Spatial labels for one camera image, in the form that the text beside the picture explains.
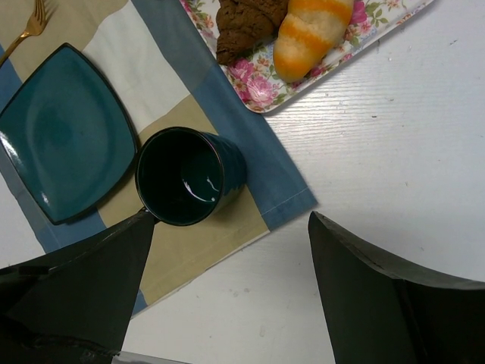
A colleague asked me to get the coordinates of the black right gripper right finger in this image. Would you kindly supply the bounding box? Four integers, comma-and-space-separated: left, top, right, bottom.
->
308, 212, 484, 363

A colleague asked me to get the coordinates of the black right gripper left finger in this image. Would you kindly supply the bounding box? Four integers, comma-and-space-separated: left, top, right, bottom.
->
1, 211, 155, 363

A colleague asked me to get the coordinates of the dark green mug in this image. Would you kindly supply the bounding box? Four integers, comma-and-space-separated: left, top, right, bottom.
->
135, 127, 247, 227

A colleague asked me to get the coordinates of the teal square plate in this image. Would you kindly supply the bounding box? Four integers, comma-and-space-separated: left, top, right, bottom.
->
1, 42, 138, 224

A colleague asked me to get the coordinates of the blue beige patchwork placemat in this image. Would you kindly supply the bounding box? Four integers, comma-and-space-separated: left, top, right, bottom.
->
1, 1, 317, 312

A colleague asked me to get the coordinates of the gold fork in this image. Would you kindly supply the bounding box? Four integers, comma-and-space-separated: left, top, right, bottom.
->
1, 0, 58, 66

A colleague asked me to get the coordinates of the small orange striped croissant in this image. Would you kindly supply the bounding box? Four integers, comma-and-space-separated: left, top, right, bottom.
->
273, 0, 354, 83

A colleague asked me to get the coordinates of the floral rectangular tray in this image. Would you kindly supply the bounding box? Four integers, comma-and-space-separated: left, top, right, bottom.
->
180, 1, 429, 113

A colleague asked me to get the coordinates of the chocolate croissant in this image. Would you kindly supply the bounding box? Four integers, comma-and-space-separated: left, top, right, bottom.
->
216, 0, 288, 66

